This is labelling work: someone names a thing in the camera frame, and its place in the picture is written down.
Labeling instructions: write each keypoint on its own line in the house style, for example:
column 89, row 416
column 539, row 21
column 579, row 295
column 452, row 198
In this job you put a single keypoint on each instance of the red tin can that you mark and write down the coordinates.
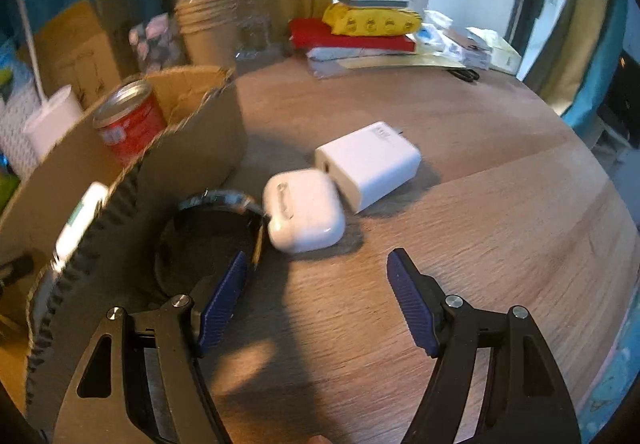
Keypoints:
column 129, row 120

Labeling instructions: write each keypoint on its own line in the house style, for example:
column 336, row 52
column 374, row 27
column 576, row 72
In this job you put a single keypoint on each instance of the brown lamp packaging box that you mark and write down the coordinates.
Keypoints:
column 87, row 47

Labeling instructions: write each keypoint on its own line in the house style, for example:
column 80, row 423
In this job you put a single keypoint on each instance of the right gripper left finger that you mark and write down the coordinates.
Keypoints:
column 140, row 380

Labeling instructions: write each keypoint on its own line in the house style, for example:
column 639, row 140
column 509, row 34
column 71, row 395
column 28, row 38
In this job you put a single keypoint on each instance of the white pill bottle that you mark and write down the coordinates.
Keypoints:
column 77, row 223

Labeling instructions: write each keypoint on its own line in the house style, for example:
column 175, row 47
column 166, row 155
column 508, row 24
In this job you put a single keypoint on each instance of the white plastic basket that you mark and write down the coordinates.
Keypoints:
column 15, row 145

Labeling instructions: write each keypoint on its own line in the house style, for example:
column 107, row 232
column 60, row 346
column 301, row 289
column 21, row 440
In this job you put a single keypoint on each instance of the red book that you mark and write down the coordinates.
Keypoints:
column 308, row 33

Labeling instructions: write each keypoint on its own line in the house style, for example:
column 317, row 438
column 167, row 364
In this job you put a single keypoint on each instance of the grey box on wipes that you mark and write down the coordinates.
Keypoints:
column 383, row 4

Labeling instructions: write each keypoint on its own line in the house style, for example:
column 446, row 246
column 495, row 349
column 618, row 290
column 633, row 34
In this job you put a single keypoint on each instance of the white earbuds case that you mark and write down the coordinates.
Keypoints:
column 304, row 210

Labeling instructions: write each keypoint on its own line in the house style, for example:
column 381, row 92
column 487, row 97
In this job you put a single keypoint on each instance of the white power adapter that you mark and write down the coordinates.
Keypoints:
column 368, row 164

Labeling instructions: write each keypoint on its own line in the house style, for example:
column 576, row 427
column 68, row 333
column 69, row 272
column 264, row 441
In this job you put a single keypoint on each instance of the black wrist watch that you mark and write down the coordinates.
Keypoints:
column 204, row 235

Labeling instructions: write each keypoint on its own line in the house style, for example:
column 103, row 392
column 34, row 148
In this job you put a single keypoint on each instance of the black scissors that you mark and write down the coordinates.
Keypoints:
column 464, row 74

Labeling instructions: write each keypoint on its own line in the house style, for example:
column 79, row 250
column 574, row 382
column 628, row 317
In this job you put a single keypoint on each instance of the white desk lamp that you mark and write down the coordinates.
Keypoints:
column 57, row 113

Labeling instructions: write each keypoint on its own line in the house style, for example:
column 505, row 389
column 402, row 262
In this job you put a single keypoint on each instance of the stack of paper cups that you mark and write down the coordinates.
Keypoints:
column 209, row 31

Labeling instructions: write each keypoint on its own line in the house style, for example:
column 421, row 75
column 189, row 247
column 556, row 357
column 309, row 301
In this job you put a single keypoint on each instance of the cardboard box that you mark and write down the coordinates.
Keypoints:
column 113, row 264

